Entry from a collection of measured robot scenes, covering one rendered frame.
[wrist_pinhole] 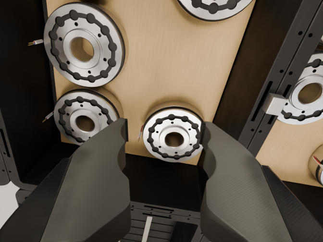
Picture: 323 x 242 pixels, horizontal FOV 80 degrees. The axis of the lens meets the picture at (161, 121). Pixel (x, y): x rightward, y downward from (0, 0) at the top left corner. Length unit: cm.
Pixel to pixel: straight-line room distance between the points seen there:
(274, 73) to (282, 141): 20
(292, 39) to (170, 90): 17
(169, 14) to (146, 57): 6
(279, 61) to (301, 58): 2
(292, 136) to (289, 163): 6
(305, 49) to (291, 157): 25
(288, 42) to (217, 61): 11
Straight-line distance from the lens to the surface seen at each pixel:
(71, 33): 28
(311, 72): 32
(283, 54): 21
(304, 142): 42
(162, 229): 56
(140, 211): 33
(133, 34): 29
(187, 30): 29
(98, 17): 27
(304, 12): 21
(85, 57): 30
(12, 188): 84
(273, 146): 40
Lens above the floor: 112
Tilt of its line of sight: 60 degrees down
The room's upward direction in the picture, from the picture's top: 173 degrees counter-clockwise
